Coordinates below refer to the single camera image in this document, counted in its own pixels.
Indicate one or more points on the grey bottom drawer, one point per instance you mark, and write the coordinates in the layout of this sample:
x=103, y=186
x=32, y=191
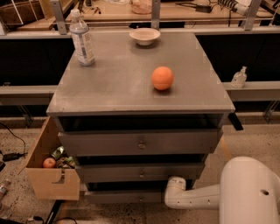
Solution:
x=124, y=196

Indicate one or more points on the grey drawer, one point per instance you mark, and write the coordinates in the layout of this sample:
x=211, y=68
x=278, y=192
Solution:
x=124, y=196
x=97, y=173
x=125, y=143

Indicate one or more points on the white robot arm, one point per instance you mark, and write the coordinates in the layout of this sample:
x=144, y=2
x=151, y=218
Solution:
x=248, y=193

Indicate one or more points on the grey drawer cabinet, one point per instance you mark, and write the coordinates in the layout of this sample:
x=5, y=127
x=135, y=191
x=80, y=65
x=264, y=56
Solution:
x=116, y=94

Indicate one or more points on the grey top drawer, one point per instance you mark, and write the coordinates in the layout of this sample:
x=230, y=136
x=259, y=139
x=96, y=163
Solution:
x=125, y=143

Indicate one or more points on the grey middle drawer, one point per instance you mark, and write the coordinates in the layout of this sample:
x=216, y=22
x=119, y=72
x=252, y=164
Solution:
x=97, y=173

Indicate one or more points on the orange ball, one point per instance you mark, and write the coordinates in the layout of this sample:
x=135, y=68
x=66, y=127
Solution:
x=162, y=78

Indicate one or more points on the white ceramic bowl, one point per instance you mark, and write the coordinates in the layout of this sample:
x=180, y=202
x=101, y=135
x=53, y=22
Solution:
x=144, y=36

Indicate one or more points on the clear plastic water bottle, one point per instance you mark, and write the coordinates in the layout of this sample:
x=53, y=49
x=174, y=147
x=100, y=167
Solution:
x=81, y=39

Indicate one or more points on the green snack packets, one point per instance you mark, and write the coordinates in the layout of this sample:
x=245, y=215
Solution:
x=62, y=159

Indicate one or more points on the clear sanitizer pump bottle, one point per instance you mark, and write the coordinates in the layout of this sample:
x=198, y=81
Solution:
x=239, y=78

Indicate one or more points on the red apple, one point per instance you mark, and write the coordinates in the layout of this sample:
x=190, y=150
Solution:
x=49, y=163

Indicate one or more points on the wooden box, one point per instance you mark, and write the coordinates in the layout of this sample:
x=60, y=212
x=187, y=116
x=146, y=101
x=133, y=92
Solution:
x=50, y=183

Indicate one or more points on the pink bag on shelf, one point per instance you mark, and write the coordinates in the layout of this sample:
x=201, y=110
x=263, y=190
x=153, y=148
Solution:
x=141, y=6

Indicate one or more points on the black device on shelf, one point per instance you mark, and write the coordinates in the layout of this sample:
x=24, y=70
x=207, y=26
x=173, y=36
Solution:
x=197, y=7

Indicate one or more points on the black power adapter with cable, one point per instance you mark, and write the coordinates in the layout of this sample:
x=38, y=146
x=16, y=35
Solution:
x=14, y=155

